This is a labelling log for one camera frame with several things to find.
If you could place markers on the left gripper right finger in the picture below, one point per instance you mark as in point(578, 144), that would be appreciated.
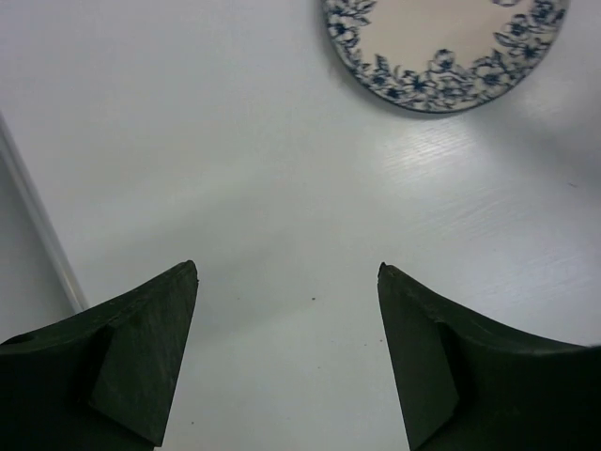
point(467, 382)

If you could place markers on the left aluminium frame rail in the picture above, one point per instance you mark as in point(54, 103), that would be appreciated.
point(40, 219)

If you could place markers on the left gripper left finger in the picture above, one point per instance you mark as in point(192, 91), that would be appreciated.
point(103, 379)

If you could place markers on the blue floral plate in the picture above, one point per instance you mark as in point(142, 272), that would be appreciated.
point(442, 57)

